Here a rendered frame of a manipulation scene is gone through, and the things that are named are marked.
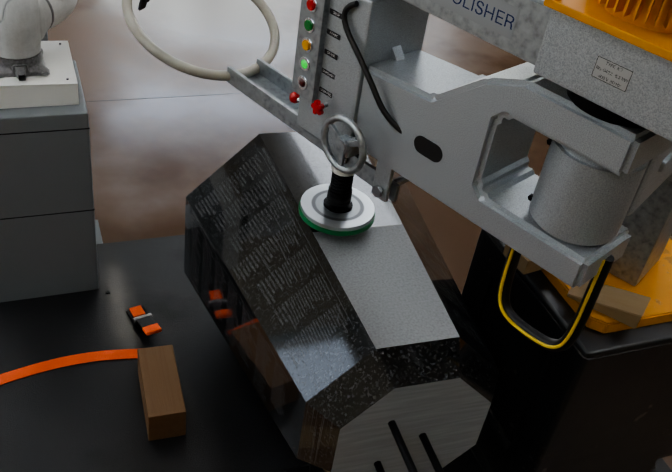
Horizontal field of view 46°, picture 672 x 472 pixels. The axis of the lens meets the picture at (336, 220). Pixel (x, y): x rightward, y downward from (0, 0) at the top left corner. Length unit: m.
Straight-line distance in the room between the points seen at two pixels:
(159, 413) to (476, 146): 1.42
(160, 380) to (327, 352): 0.87
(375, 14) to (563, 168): 0.55
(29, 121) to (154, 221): 1.00
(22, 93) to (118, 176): 1.18
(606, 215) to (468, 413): 0.72
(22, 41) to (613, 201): 1.90
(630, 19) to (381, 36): 0.63
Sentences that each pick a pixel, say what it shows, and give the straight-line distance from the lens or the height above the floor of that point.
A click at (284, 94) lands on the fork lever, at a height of 1.08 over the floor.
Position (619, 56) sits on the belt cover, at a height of 1.67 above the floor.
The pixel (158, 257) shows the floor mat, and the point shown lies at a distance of 3.37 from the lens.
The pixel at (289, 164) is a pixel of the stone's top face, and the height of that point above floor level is 0.82.
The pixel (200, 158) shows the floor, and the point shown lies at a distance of 4.01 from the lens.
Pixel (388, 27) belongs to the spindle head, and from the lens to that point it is 1.89.
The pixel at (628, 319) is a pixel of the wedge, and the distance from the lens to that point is 2.30.
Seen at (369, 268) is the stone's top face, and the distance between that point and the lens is 2.15.
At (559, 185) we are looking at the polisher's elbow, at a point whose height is 1.36.
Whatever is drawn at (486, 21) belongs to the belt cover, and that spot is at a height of 1.61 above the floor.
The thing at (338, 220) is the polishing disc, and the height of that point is 0.88.
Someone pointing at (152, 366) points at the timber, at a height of 0.14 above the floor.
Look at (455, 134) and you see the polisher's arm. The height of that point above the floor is 1.35.
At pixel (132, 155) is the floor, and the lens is 4.02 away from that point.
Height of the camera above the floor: 2.19
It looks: 36 degrees down
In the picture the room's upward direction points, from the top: 9 degrees clockwise
